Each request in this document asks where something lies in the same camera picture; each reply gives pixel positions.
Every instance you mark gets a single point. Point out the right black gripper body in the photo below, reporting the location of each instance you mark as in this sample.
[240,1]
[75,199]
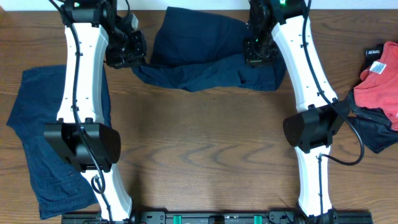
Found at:
[263,51]

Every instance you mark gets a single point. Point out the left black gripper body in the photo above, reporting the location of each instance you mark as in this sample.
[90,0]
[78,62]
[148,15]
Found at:
[126,51]

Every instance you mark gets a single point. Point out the navy blue shorts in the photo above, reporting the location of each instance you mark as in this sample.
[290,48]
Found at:
[195,51]

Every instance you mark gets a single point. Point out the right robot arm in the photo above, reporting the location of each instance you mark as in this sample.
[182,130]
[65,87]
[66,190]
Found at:
[282,34]

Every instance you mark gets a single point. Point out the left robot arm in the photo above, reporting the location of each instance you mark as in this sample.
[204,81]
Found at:
[96,36]

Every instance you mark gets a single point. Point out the red t-shirt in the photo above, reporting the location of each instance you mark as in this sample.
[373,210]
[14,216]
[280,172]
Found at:
[378,87]

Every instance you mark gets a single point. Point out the black garment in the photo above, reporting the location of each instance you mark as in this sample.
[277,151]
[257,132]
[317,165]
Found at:
[372,125]

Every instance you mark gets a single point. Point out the navy blue folded garment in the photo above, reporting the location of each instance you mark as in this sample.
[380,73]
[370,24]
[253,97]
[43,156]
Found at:
[58,187]

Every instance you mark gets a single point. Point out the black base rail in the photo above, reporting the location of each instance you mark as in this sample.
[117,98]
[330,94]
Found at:
[270,217]

